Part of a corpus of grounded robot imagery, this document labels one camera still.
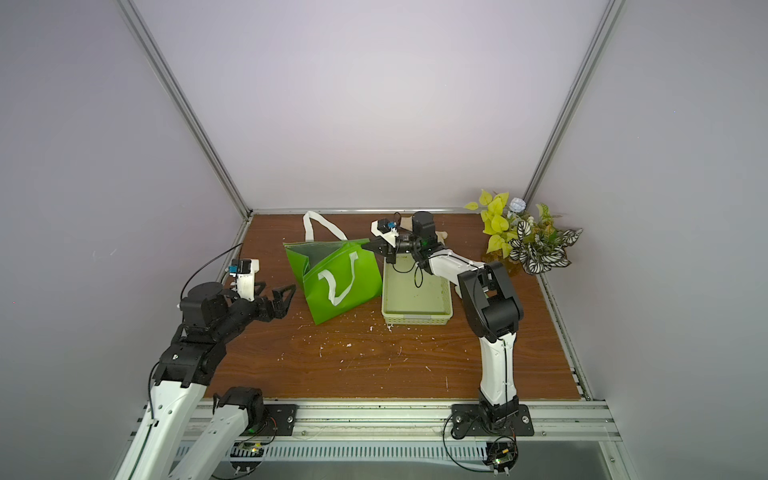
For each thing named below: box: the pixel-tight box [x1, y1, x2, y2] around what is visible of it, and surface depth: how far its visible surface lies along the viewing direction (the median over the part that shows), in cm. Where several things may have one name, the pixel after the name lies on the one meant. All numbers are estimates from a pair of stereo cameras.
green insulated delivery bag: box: [283, 211, 383, 326], surface depth 85 cm
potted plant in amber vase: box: [464, 190, 583, 275], surface depth 83 cm
